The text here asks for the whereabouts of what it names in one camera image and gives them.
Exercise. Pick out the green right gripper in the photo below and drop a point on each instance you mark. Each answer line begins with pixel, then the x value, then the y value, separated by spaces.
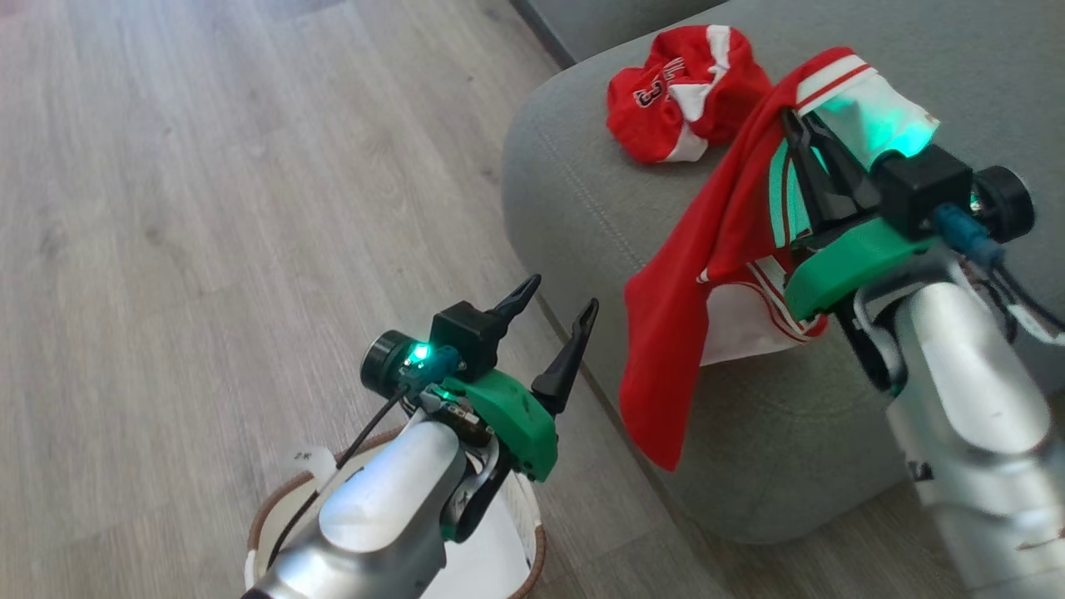
pixel 849 266

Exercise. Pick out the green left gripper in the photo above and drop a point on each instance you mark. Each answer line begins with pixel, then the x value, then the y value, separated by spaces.
pixel 512 420

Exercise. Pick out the red basketball jersey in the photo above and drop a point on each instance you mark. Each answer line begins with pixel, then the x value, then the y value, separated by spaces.
pixel 674 333

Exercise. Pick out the red white basketball shorts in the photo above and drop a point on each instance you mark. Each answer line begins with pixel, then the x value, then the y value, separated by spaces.
pixel 666 108

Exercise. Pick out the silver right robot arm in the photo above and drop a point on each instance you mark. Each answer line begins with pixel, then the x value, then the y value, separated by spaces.
pixel 973 391

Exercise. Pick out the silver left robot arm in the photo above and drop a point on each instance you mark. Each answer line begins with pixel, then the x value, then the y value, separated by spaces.
pixel 383 499

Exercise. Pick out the beige woven laundry basket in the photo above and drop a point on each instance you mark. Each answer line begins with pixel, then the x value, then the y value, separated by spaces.
pixel 270 507

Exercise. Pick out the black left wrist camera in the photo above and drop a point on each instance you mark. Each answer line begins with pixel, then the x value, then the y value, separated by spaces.
pixel 462 333

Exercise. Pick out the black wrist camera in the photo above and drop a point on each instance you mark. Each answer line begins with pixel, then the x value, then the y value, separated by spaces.
pixel 462 333
pixel 923 187

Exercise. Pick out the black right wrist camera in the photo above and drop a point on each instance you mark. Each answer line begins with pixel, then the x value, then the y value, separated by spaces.
pixel 923 187

